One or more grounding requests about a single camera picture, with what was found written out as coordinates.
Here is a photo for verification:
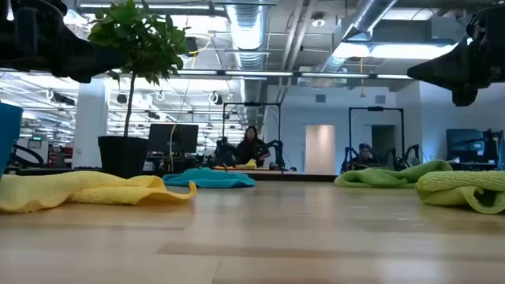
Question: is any long ceiling light strip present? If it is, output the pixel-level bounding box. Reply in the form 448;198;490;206
177;69;413;80

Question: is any yellow hanging cable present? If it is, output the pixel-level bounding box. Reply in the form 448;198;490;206
168;33;214;171

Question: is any black aluminium table frame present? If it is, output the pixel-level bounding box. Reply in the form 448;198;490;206
3;167;339;183

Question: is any silver round ventilation duct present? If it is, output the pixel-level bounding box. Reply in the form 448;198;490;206
226;0;266;72

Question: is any yellow microfiber towel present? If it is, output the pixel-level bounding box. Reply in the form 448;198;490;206
0;170;197;215

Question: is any blue storage bin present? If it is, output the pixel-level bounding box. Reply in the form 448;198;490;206
0;101;24;177

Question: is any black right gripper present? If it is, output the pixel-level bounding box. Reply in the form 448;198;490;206
406;3;505;107

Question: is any silver slanted ventilation duct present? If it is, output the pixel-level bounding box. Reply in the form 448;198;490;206
321;0;399;74

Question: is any green plant in black pot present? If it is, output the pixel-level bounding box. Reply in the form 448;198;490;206
87;0;190;179

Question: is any white lit door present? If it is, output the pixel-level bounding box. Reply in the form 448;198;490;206
305;124;336;176

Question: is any teal microfiber towel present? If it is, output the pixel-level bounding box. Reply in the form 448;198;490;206
162;167;256;189

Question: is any white round pillar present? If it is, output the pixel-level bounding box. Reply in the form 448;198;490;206
72;78;110;170

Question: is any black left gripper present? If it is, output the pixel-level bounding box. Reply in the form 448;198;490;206
0;0;127;84

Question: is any black computer monitor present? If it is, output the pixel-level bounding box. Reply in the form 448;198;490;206
148;123;200;155
446;129;485;162

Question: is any black metal station frame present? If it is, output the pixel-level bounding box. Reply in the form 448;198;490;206
222;101;282;171
348;106;406;170

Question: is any person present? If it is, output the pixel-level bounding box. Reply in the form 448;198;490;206
353;142;376;169
235;125;272;169

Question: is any lime green microfiber towel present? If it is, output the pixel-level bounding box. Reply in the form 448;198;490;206
415;170;505;215

